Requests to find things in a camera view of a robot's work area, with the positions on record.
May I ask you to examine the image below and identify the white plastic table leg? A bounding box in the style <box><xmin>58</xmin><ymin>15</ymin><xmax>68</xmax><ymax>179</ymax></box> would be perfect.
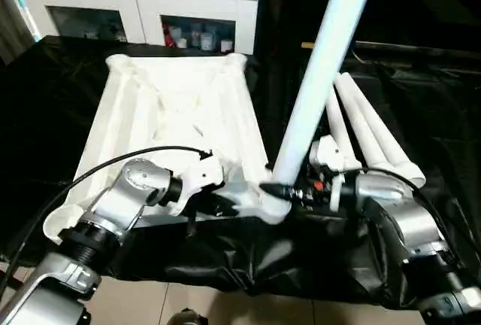
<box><xmin>335</xmin><ymin>72</ymin><xmax>405</xmax><ymax>171</ymax></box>
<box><xmin>271</xmin><ymin>0</ymin><xmax>383</xmax><ymax>190</ymax></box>
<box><xmin>349</xmin><ymin>84</ymin><xmax>427</xmax><ymax>187</ymax></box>
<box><xmin>325</xmin><ymin>90</ymin><xmax>356</xmax><ymax>163</ymax></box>

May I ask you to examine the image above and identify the black mat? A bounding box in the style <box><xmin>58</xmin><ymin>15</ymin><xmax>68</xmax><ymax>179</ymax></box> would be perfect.
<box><xmin>0</xmin><ymin>35</ymin><xmax>481</xmax><ymax>309</ymax></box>

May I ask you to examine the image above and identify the long black bar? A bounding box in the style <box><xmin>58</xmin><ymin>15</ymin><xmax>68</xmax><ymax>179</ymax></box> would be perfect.
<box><xmin>352</xmin><ymin>41</ymin><xmax>481</xmax><ymax>59</ymax></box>

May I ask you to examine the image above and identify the white glass-door cabinet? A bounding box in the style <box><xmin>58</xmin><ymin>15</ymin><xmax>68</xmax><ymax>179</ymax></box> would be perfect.
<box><xmin>14</xmin><ymin>0</ymin><xmax>260</xmax><ymax>55</ymax></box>

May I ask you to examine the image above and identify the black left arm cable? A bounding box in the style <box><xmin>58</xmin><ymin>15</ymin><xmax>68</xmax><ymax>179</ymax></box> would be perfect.
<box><xmin>0</xmin><ymin>145</ymin><xmax>213</xmax><ymax>288</ymax></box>

